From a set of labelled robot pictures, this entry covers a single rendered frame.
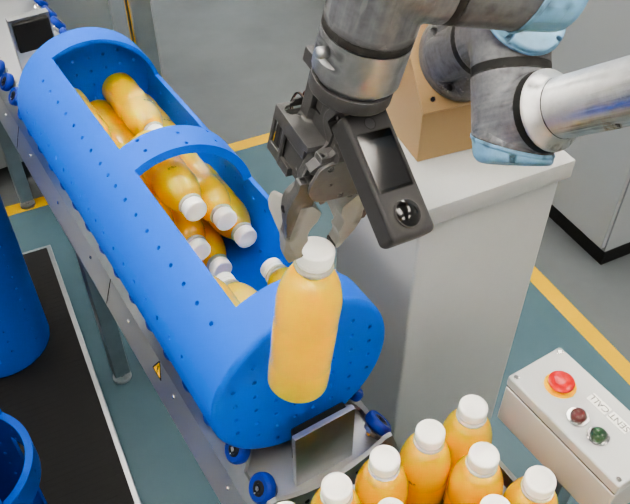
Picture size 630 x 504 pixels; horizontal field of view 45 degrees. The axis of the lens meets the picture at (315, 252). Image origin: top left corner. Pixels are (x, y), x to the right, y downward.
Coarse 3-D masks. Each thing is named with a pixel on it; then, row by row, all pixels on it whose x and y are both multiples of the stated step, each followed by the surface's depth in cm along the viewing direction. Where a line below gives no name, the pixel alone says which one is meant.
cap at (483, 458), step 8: (472, 448) 97; (480, 448) 98; (488, 448) 98; (472, 456) 97; (480, 456) 97; (488, 456) 97; (496, 456) 97; (472, 464) 96; (480, 464) 96; (488, 464) 96; (496, 464) 96; (480, 472) 96; (488, 472) 96
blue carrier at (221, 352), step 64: (64, 64) 153; (128, 64) 160; (64, 128) 135; (192, 128) 128; (128, 192) 119; (256, 192) 134; (128, 256) 116; (192, 256) 107; (256, 256) 137; (192, 320) 103; (256, 320) 97; (192, 384) 104; (256, 384) 101; (256, 448) 111
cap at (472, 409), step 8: (464, 400) 103; (472, 400) 103; (480, 400) 103; (464, 408) 102; (472, 408) 102; (480, 408) 102; (464, 416) 101; (472, 416) 101; (480, 416) 101; (472, 424) 102
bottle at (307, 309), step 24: (288, 288) 77; (312, 288) 76; (336, 288) 78; (288, 312) 78; (312, 312) 77; (336, 312) 79; (288, 336) 80; (312, 336) 79; (336, 336) 83; (288, 360) 82; (312, 360) 82; (288, 384) 85; (312, 384) 85
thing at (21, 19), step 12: (36, 12) 187; (48, 12) 188; (12, 24) 184; (24, 24) 185; (36, 24) 186; (48, 24) 188; (12, 36) 186; (24, 36) 186; (36, 36) 188; (48, 36) 190; (24, 48) 188; (36, 48) 190; (24, 60) 192
